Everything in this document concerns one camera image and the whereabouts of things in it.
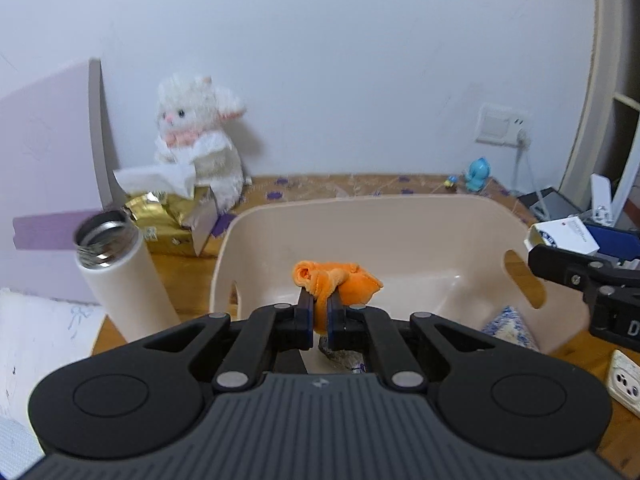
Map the white bed pillow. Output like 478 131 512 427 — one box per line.
0 288 105 427

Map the blue toy figurine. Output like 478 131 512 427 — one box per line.
464 157 490 193

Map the gold tissue box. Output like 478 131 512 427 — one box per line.
114 164 218 257

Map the beige plastic storage basket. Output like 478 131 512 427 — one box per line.
209 194 589 353

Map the white blue small box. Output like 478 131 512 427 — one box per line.
524 217 600 256

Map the green seed snack packet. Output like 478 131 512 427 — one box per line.
318 336 367 374

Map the white plush bunny toy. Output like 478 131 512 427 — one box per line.
155 75 246 214

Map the white thermos bottle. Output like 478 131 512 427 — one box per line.
74 209 180 342

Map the white power cable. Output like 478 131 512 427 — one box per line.
514 131 551 216

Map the orange cloth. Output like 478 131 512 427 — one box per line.
292 261 383 336

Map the white phone stand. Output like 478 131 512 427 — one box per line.
590 174 615 228

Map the white wooden shelf frame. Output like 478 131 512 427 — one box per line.
560 0 639 228

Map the dark grey flat device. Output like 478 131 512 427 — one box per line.
518 188 582 221

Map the white power strip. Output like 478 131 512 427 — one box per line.
606 350 640 417

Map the white wall socket plate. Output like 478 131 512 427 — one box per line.
475 103 533 148

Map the purple white headboard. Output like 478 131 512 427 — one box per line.
1 58 113 302

